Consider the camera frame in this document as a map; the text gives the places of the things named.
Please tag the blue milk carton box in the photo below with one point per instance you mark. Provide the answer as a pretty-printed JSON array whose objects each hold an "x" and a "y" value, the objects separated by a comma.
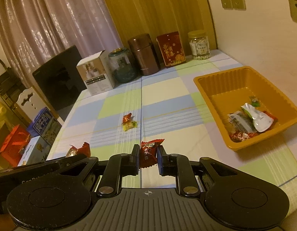
[{"x": 45, "y": 125}]

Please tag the white cardboard product box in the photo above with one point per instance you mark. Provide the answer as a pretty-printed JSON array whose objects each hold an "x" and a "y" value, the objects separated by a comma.
[{"x": 96, "y": 73}]

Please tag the clear jar yellow lid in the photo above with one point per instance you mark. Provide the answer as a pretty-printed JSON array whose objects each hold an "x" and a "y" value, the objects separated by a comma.
[{"x": 199, "y": 44}]

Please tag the red candy packet white print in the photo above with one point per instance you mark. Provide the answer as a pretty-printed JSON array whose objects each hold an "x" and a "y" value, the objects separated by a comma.
[{"x": 240, "y": 136}]

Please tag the dark green glass jar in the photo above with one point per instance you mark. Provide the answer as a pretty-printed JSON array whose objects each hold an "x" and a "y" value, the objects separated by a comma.
[{"x": 122, "y": 65}]

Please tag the wooden wall panel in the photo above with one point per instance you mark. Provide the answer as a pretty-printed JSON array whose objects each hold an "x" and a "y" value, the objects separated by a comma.
[{"x": 158, "y": 17}]

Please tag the light blue carton box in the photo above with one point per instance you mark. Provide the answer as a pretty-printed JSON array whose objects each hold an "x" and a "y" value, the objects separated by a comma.
[{"x": 36, "y": 151}]

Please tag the black chair back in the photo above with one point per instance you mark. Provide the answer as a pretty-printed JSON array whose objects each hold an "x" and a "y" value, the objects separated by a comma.
[{"x": 60, "y": 81}]

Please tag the dark red candy packet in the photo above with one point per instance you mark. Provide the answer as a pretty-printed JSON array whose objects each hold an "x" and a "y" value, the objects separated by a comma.
[{"x": 148, "y": 152}]

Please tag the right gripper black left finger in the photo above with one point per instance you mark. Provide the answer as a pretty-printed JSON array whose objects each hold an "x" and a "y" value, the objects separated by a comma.
[{"x": 118, "y": 167}]

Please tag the red gift box gold print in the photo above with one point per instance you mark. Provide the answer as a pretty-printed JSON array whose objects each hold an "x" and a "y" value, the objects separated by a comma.
[{"x": 171, "y": 49}]

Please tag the silver green snack packet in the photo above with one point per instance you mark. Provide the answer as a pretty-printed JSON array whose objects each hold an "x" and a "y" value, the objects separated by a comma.
[{"x": 260, "y": 120}]

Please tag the red gift bag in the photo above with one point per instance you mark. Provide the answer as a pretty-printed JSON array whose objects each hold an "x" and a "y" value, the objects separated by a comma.
[{"x": 13, "y": 145}]

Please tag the pink curtain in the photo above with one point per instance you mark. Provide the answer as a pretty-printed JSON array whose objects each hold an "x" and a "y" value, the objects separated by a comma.
[{"x": 34, "y": 31}]

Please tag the red foil candy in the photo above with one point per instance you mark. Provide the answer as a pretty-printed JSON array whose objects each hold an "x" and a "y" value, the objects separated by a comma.
[{"x": 84, "y": 149}]

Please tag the white carved chair back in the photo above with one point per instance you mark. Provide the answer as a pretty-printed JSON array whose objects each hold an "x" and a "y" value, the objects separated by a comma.
[{"x": 30, "y": 102}]

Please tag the orange plastic tray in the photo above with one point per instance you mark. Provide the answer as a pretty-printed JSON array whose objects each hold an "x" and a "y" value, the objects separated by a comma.
[{"x": 226, "y": 91}]

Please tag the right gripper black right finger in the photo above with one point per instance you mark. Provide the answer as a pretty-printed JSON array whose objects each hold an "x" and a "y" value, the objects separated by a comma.
[{"x": 178, "y": 166}]

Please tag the brown metal canister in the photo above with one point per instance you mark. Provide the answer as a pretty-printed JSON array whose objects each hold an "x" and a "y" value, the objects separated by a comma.
[{"x": 143, "y": 49}]

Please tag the checkered tablecloth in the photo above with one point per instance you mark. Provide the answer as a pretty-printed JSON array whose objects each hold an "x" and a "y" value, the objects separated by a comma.
[{"x": 167, "y": 105}]

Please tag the red yellow candy packet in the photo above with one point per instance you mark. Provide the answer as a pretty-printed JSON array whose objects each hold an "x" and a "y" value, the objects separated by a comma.
[{"x": 128, "y": 122}]

